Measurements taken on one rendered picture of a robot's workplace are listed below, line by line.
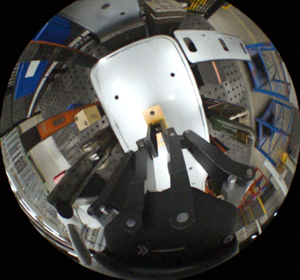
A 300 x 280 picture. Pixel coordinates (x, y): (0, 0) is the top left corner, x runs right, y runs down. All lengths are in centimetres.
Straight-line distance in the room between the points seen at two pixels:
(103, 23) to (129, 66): 14
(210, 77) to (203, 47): 8
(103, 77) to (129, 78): 6
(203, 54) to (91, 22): 26
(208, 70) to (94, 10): 29
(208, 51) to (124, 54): 20
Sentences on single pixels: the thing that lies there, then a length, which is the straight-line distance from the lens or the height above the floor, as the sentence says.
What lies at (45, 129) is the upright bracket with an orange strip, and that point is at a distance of 19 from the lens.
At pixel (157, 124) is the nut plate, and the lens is 20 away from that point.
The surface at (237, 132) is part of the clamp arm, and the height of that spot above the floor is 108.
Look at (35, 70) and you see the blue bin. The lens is 44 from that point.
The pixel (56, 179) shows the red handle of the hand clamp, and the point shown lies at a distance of 28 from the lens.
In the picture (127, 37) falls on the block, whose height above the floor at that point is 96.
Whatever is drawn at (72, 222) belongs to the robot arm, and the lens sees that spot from 84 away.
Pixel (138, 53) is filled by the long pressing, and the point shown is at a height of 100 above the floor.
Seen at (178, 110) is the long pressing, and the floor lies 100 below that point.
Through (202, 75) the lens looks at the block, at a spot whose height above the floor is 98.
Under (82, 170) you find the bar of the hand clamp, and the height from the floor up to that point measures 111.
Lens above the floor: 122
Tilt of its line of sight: 69 degrees down
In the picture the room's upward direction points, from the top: 176 degrees counter-clockwise
